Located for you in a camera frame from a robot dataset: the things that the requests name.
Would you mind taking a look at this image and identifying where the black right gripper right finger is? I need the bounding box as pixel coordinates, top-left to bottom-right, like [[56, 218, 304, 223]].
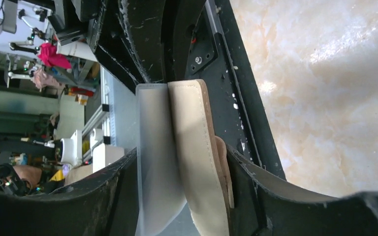
[[227, 147, 378, 236]]

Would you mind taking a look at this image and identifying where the beige leather card holder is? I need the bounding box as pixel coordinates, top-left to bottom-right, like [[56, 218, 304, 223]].
[[168, 79, 234, 236]]

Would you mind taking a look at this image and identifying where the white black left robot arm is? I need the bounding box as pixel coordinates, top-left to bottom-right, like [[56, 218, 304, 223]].
[[49, 0, 205, 91]]

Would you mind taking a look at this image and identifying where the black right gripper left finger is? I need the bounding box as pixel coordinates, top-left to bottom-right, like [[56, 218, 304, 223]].
[[0, 150, 139, 236]]

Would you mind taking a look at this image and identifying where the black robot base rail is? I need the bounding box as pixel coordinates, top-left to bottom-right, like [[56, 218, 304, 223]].
[[187, 0, 285, 179]]

